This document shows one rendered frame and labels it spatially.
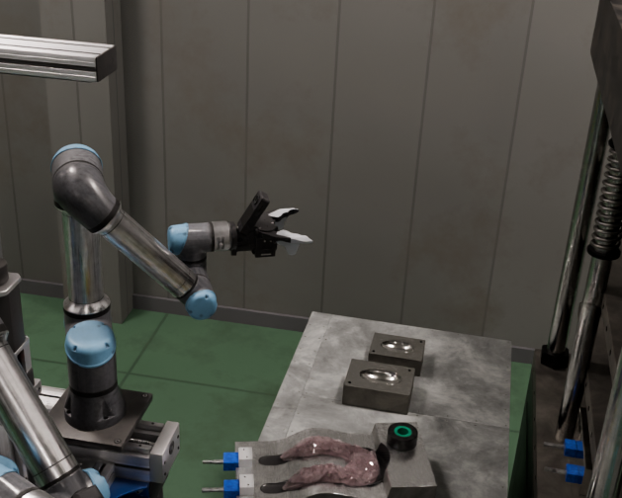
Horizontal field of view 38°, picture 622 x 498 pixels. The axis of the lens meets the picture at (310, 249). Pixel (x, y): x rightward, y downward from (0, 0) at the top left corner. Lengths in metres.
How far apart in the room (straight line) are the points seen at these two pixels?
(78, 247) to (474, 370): 1.39
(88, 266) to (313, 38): 2.09
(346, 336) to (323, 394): 0.35
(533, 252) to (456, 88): 0.86
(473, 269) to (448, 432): 1.75
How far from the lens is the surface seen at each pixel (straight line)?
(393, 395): 2.76
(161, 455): 2.31
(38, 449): 1.64
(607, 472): 1.93
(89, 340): 2.24
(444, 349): 3.12
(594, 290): 2.56
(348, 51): 4.08
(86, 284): 2.30
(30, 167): 4.76
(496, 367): 3.07
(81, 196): 2.07
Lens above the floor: 2.45
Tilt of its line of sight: 27 degrees down
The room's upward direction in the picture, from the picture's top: 3 degrees clockwise
